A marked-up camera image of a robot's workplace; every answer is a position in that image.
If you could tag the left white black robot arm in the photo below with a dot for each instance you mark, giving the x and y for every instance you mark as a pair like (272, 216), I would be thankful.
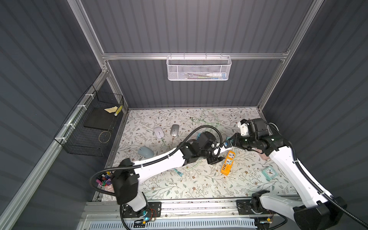
(128, 177)

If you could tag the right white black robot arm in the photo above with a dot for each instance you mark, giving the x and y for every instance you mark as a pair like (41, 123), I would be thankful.
(318, 208)

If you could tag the pink pen cup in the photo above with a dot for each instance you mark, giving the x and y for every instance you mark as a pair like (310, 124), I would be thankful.
(104, 181)

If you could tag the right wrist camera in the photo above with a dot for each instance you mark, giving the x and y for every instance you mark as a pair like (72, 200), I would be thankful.
(243, 126)

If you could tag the orange power strip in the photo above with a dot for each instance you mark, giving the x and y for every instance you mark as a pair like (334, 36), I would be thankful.
(228, 163)

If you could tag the black notebook in basket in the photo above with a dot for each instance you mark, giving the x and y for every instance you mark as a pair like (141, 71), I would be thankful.
(100, 119)

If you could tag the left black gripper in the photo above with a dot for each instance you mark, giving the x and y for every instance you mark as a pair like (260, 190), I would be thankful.
(214, 155)

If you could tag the silver grey wireless mouse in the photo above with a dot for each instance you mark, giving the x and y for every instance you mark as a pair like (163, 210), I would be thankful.
(174, 130)

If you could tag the white wireless mouse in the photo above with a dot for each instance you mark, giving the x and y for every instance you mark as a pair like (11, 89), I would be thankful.
(159, 133)

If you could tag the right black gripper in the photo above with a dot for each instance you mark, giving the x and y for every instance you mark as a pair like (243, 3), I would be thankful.
(235, 140)

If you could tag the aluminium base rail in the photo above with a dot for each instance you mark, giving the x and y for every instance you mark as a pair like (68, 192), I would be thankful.
(171, 209)

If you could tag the teal alarm clock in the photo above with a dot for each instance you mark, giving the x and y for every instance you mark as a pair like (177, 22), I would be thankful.
(269, 173)

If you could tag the white wire mesh basket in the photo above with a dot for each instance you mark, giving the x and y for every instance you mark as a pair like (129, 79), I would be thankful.
(198, 68)

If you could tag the light blue wireless mouse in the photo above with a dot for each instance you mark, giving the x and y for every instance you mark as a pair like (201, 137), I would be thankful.
(145, 152)

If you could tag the pink power strip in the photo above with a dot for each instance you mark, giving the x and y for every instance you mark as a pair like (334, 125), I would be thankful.
(262, 155)

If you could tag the yellow sticky note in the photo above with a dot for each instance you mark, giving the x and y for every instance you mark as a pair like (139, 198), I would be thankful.
(111, 110)

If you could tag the black wire wall basket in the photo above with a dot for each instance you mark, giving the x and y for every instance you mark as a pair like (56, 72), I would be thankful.
(79, 140)

